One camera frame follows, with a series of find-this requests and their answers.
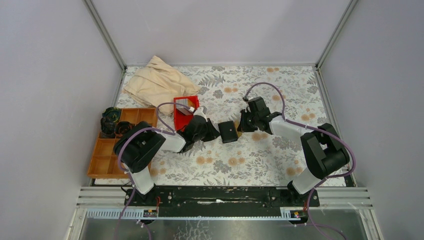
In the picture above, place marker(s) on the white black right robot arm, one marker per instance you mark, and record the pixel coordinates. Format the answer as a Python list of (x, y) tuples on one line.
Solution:
[(323, 152)]

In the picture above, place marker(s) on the floral patterned table mat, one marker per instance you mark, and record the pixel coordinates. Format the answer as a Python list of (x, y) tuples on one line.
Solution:
[(256, 158)]

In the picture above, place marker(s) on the red plastic bin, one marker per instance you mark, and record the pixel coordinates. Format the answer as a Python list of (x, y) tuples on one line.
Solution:
[(181, 115)]

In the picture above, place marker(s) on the dark green rolled cloth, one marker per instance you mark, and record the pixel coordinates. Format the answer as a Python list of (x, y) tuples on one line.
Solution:
[(112, 114)]

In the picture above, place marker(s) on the wooden compartment tray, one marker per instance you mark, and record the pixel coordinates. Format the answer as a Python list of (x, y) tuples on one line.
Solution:
[(103, 163)]

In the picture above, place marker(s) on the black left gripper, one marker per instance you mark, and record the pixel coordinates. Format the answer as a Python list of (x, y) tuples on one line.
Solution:
[(212, 133)]

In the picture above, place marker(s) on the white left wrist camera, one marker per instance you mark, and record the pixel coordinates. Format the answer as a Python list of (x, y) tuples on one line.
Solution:
[(199, 112)]

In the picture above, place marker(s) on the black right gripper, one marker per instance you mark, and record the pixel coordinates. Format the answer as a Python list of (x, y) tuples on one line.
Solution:
[(242, 127)]

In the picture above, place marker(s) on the black leather card holder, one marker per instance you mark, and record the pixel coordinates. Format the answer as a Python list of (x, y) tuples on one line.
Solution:
[(228, 132)]

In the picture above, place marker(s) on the dark floral rolled cloth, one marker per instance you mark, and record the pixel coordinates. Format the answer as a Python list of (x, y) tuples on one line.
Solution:
[(107, 129)]

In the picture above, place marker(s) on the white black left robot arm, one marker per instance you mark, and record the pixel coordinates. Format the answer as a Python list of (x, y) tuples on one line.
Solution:
[(136, 149)]

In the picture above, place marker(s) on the beige folded cloth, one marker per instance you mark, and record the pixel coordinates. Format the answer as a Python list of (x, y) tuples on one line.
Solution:
[(157, 84)]

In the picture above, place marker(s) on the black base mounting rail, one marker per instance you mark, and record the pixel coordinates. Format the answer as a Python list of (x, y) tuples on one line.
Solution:
[(221, 201)]

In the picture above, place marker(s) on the stack of credit cards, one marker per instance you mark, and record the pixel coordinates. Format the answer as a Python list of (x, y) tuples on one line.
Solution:
[(186, 111)]

